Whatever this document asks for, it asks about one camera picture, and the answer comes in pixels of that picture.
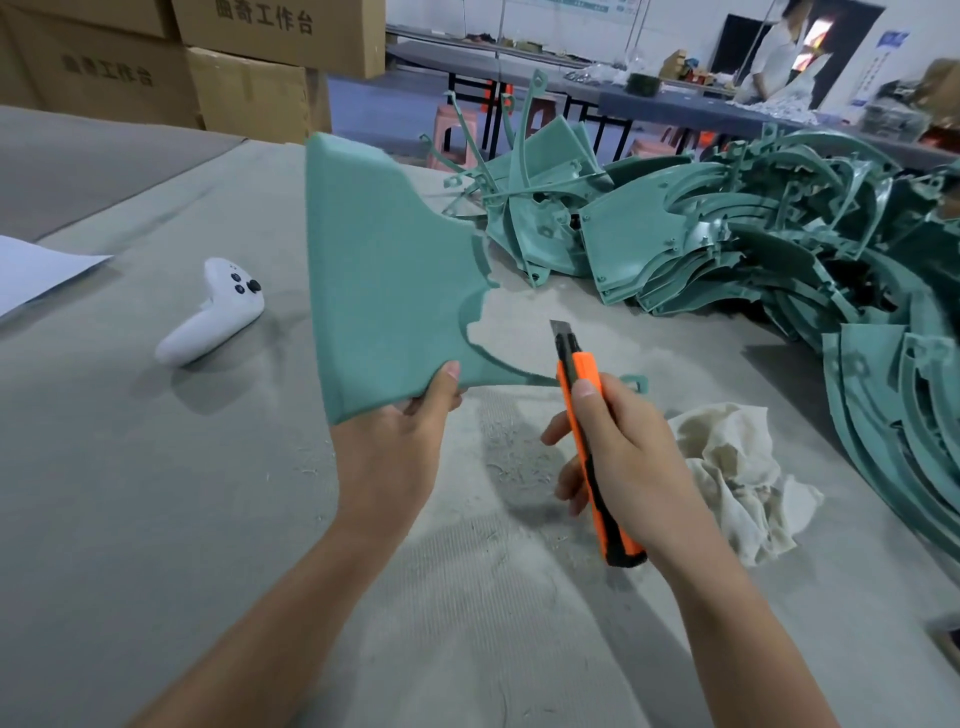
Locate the white paper sheet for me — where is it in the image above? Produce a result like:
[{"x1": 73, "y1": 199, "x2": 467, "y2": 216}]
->
[{"x1": 0, "y1": 234, "x2": 114, "y2": 321}]

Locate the person's left hand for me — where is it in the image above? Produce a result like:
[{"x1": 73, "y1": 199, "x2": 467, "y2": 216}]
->
[{"x1": 330, "y1": 360, "x2": 464, "y2": 530}]

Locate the pile of green plastic shells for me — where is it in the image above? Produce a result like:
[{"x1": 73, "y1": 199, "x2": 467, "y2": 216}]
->
[{"x1": 418, "y1": 67, "x2": 960, "y2": 565}]

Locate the long dark-covered work table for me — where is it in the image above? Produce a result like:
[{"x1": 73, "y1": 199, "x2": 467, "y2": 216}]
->
[{"x1": 385, "y1": 24, "x2": 960, "y2": 172}]

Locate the white and blue poster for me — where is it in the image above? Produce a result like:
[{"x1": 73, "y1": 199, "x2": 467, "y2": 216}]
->
[{"x1": 853, "y1": 30, "x2": 911, "y2": 126}]

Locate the large brown cardboard box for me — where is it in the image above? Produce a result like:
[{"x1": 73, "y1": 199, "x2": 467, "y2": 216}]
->
[
  {"x1": 0, "y1": 6, "x2": 205, "y2": 130},
  {"x1": 185, "y1": 45, "x2": 333, "y2": 145},
  {"x1": 171, "y1": 0, "x2": 388, "y2": 81},
  {"x1": 0, "y1": 0, "x2": 182, "y2": 42}
]

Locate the green plastic fan-shaped part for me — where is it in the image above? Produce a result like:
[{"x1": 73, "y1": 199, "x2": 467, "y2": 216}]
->
[{"x1": 305, "y1": 132, "x2": 648, "y2": 427}]

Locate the white game controller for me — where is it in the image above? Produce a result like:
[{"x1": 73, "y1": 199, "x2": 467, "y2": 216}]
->
[{"x1": 153, "y1": 257, "x2": 267, "y2": 369}]

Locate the person's left forearm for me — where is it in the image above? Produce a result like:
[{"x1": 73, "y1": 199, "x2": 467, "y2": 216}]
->
[{"x1": 126, "y1": 516, "x2": 421, "y2": 728}]

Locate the red plastic stool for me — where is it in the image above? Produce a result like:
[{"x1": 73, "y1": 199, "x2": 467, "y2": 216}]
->
[
  {"x1": 425, "y1": 102, "x2": 489, "y2": 171},
  {"x1": 517, "y1": 93, "x2": 561, "y2": 142}
]

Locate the crumpled white rag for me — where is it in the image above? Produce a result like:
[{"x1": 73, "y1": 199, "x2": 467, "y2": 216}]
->
[{"x1": 666, "y1": 402, "x2": 827, "y2": 570}]

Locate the person's right hand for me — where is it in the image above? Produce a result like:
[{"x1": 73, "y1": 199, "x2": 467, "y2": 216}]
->
[{"x1": 540, "y1": 372, "x2": 723, "y2": 577}]

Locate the orange utility knife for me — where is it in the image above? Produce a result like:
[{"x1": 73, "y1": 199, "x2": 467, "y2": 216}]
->
[{"x1": 549, "y1": 319, "x2": 649, "y2": 570}]

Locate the person's right forearm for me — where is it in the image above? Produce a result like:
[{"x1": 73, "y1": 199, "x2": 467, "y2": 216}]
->
[{"x1": 651, "y1": 525, "x2": 852, "y2": 728}]

